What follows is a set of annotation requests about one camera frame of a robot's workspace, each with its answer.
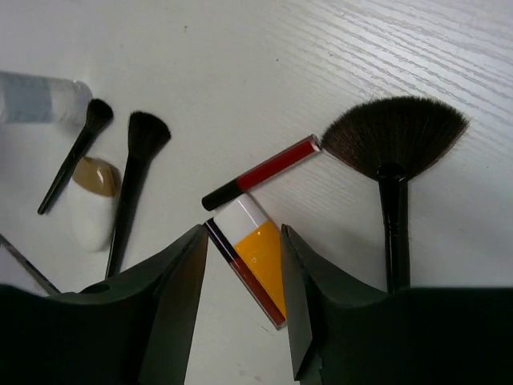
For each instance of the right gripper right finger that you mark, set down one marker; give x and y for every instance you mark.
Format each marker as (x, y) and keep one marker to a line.
(343, 331)

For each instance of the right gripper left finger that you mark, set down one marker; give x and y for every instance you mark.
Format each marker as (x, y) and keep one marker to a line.
(133, 328)

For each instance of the black powder brush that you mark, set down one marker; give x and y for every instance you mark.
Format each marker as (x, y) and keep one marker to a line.
(147, 135)

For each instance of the brown red lip gloss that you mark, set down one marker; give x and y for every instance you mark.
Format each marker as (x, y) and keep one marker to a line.
(245, 275)

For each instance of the clear small bottle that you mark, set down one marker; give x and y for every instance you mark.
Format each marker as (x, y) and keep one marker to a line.
(32, 99)

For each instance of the red lip gloss tube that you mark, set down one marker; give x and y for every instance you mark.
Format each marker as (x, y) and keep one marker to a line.
(262, 172)

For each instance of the orange cream tube white cap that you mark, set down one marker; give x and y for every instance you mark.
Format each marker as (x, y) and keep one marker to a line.
(256, 239)

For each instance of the white beige makeup sponge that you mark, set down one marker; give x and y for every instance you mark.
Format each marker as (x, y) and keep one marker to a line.
(92, 194)

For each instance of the slim black makeup brush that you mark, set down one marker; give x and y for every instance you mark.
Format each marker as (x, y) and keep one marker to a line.
(99, 115)

